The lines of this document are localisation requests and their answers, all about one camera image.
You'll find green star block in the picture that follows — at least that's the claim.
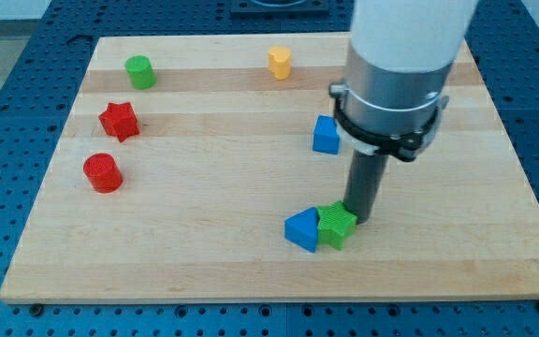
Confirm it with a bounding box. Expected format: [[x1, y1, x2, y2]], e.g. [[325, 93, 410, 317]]
[[316, 201, 357, 250]]

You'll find light wooden board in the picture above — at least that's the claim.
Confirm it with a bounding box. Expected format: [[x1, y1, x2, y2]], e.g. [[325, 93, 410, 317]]
[[0, 33, 539, 304]]

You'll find blue triangle block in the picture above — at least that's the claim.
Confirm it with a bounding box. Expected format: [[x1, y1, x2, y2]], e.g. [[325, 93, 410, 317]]
[[284, 207, 319, 253]]

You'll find red cylinder block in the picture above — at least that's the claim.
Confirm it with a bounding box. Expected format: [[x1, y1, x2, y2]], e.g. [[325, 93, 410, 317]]
[[83, 153, 124, 194]]

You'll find blue cube block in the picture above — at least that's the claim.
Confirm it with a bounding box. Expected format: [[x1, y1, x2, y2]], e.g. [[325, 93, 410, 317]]
[[312, 115, 340, 154]]

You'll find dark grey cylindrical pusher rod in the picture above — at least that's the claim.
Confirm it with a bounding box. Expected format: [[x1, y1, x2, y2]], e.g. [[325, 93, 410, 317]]
[[343, 151, 388, 225]]

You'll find red star block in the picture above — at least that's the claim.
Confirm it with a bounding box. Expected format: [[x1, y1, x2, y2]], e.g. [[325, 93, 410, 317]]
[[98, 102, 139, 142]]

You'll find green cylinder block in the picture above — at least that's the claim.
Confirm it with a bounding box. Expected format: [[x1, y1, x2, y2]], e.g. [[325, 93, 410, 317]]
[[124, 55, 156, 90]]

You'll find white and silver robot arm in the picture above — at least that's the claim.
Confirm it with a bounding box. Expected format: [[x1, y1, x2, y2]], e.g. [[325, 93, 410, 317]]
[[329, 0, 477, 162]]

